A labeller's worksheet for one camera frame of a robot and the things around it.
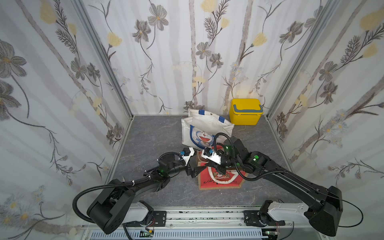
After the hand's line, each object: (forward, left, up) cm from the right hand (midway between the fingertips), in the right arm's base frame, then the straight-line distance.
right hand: (209, 162), depth 71 cm
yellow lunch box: (+44, -28, -10) cm, 53 cm away
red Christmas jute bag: (-5, -2, -9) cm, 11 cm away
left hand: (+4, +3, -5) cm, 7 cm away
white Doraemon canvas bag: (+21, +5, -3) cm, 22 cm away
